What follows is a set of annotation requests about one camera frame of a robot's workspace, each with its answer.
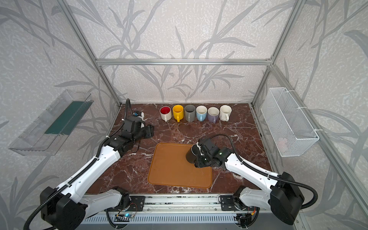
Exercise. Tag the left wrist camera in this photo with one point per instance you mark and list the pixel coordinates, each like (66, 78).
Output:
(140, 116)

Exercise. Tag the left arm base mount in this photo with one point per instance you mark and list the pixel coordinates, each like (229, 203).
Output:
(132, 203)

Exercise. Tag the light blue mug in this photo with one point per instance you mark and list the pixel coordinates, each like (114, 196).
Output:
(201, 112)

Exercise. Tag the white faceted mug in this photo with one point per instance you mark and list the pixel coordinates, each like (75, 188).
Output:
(225, 112)

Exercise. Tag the clear plastic wall bin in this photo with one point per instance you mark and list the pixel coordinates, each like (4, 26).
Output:
(46, 135)

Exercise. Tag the aluminium front rail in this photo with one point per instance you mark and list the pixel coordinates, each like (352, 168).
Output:
(181, 203)

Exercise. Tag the white wire basket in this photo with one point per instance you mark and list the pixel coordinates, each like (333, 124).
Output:
(286, 119)

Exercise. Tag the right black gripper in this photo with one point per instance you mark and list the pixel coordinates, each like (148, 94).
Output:
(200, 155)

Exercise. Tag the pink object in basket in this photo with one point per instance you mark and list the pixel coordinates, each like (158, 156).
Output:
(282, 145)

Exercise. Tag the yellow mug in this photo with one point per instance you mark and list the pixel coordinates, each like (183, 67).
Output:
(178, 112)

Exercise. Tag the green circuit board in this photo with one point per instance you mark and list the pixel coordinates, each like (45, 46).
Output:
(124, 217)

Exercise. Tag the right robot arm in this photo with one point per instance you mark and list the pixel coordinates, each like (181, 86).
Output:
(278, 192)

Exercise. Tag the black mug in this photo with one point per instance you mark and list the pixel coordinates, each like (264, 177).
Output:
(192, 154)

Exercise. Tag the grey mug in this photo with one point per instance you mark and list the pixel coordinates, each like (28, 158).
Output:
(190, 113)

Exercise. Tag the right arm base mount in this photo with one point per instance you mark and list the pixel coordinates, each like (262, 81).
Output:
(231, 203)

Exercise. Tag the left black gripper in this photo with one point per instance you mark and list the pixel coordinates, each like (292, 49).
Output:
(146, 131)

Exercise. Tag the brown rectangular tray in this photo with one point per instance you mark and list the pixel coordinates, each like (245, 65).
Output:
(169, 167)

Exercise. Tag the cream white mug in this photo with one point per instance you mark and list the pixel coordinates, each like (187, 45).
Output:
(166, 113)

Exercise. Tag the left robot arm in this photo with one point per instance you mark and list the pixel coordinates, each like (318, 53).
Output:
(65, 207)

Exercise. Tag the purple mug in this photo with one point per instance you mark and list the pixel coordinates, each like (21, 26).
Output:
(213, 114)

